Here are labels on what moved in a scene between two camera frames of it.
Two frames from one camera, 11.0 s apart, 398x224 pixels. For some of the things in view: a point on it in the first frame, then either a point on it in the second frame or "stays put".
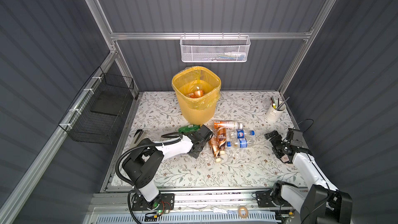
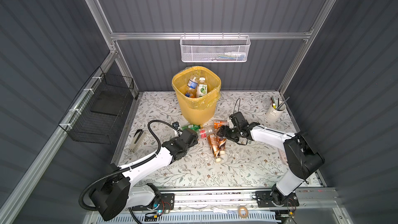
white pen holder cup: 276,110 stays put
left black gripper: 197,155 → 195,141
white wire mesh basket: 211,49 stays put
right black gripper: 274,140 → 225,133
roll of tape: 246,213 stays put
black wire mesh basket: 99,109 stays put
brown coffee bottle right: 222,139 stays put
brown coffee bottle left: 214,145 stays put
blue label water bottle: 241,142 → 192,85
